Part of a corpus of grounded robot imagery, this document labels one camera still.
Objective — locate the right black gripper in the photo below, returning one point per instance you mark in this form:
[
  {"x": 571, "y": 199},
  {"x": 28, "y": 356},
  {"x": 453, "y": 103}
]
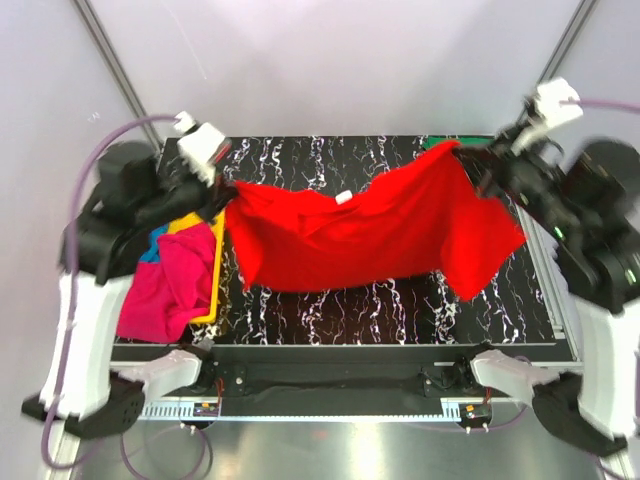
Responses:
[{"x": 484, "y": 162}]

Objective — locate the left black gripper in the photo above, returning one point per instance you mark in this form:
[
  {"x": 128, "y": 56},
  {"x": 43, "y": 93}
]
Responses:
[{"x": 217, "y": 198}]

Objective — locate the red t-shirt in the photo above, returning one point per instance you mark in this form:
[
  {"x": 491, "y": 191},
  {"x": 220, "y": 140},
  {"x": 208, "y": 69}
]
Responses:
[{"x": 412, "y": 220}]

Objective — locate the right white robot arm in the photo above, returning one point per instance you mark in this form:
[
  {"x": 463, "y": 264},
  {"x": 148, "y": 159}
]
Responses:
[{"x": 585, "y": 210}]

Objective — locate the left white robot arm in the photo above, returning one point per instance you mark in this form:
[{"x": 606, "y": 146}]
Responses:
[{"x": 136, "y": 191}]

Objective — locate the yellow plastic bin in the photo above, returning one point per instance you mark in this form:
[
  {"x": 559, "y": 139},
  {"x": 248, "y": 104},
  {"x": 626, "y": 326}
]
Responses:
[{"x": 217, "y": 228}]

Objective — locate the folded green t-shirt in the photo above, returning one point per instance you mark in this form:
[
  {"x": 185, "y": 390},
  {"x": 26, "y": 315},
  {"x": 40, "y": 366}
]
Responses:
[{"x": 465, "y": 140}]

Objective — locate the blue t-shirt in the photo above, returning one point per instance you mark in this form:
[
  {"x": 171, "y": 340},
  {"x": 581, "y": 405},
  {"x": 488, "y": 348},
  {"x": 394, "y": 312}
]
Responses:
[{"x": 152, "y": 255}]

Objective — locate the magenta t-shirt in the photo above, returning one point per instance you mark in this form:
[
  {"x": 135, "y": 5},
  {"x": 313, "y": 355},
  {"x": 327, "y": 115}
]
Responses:
[{"x": 165, "y": 296}]

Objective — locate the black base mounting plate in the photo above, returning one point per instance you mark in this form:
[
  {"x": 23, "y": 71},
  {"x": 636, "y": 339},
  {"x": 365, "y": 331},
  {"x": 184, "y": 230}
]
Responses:
[{"x": 260, "y": 372}]

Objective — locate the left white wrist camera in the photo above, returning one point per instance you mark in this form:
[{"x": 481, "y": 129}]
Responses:
[{"x": 201, "y": 145}]

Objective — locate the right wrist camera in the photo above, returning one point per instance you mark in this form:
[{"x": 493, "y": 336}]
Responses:
[{"x": 552, "y": 104}]

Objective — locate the right aluminium frame post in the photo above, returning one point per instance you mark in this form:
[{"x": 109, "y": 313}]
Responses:
[{"x": 568, "y": 39}]

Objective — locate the aluminium frame post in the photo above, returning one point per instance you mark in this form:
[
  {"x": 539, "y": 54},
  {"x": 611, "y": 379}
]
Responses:
[
  {"x": 568, "y": 39},
  {"x": 107, "y": 52}
]

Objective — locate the front aluminium rail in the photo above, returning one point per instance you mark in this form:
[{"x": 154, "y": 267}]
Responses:
[{"x": 316, "y": 408}]

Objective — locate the left aluminium frame post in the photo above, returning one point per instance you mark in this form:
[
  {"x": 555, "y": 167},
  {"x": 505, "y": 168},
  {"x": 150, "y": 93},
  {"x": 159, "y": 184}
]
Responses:
[{"x": 107, "y": 52}]

